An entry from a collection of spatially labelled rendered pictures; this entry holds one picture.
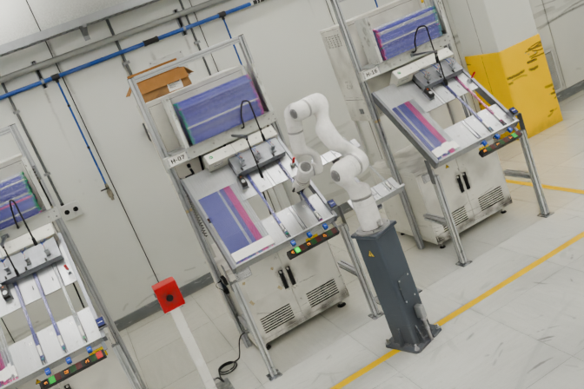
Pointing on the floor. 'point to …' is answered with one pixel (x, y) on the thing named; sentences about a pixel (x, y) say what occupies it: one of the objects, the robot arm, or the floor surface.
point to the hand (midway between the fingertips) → (300, 190)
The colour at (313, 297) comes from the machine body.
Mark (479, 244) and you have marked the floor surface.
